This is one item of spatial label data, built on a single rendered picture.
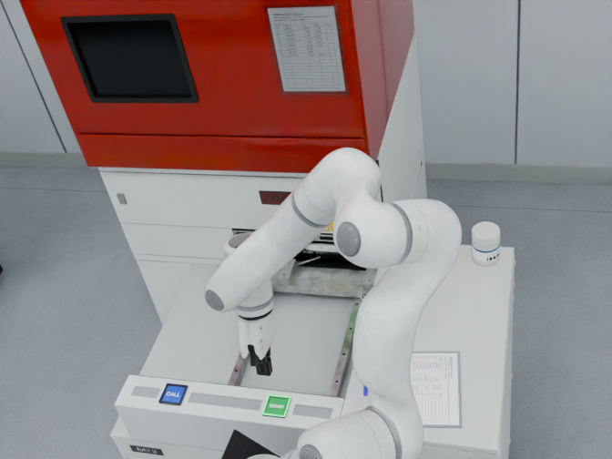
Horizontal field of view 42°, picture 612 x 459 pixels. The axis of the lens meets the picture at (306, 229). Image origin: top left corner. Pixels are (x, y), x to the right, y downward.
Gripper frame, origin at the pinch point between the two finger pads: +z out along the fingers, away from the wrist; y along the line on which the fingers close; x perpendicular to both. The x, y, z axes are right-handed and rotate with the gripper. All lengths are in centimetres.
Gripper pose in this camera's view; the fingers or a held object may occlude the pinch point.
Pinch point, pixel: (263, 365)
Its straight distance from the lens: 176.0
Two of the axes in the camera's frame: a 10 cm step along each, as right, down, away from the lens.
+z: 1.0, 8.7, 4.9
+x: 9.6, 0.5, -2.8
